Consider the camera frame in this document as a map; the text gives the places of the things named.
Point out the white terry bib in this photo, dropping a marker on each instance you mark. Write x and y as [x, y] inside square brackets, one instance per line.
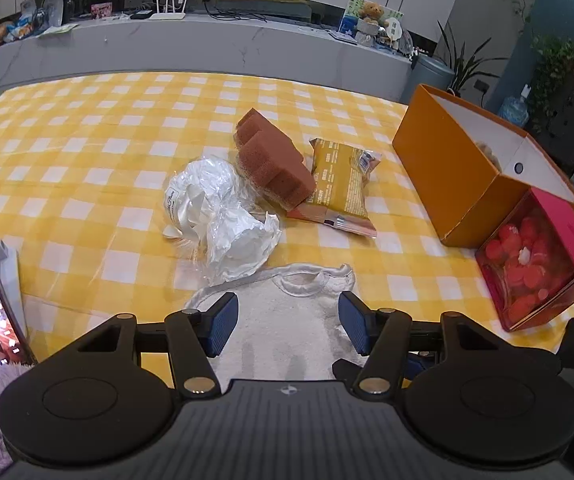
[288, 325]

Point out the teddy bear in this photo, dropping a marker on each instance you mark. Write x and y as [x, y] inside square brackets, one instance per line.
[367, 27]

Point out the dark cabinet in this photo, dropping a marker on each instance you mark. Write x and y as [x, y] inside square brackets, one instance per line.
[557, 136]

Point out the pink box of red items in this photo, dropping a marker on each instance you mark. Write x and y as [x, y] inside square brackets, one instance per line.
[528, 262]

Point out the green picture card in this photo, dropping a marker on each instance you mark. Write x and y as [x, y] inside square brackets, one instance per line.
[390, 23]

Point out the blue water jug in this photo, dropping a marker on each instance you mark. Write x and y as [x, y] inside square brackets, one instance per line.
[515, 110]

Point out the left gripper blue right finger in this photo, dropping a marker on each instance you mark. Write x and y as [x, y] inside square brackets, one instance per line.
[383, 337]

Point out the white wifi router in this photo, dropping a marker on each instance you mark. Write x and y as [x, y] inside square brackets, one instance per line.
[169, 10]

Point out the brown cat-shaped sponge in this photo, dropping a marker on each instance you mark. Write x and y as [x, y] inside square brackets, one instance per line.
[271, 162]

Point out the yellow snack packet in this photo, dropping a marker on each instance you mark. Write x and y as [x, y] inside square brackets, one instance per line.
[341, 173]

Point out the snake plant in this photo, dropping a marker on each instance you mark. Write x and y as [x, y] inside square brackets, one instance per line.
[464, 64]

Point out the leafy green pothos plant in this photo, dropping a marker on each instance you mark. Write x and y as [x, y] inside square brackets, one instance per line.
[555, 61]

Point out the orange cardboard box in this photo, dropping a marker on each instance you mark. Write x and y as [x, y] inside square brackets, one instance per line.
[465, 196]

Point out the grey trash can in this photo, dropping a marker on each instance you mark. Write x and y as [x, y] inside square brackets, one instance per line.
[426, 70]

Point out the white TV console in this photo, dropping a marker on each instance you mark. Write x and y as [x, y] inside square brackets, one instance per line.
[200, 43]

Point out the white bubble wrap bundle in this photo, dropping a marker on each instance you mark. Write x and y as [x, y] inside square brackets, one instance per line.
[212, 217]

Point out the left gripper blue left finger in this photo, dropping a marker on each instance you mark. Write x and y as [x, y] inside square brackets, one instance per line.
[194, 337]

